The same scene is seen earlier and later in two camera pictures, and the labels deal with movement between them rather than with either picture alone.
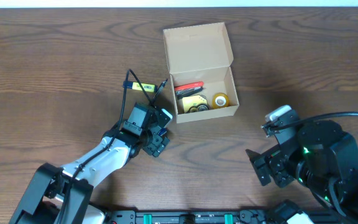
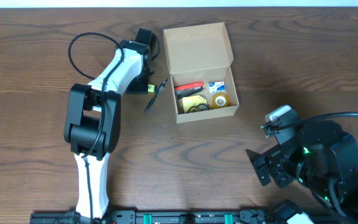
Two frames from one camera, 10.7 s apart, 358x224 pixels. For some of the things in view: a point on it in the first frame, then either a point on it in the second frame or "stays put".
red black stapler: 188,89 stays put
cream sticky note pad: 192,101 stays put
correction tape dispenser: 199,107 stays put
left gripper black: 156,144 to 138,86
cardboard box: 199,53 stays put
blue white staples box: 162,132 to 216,86
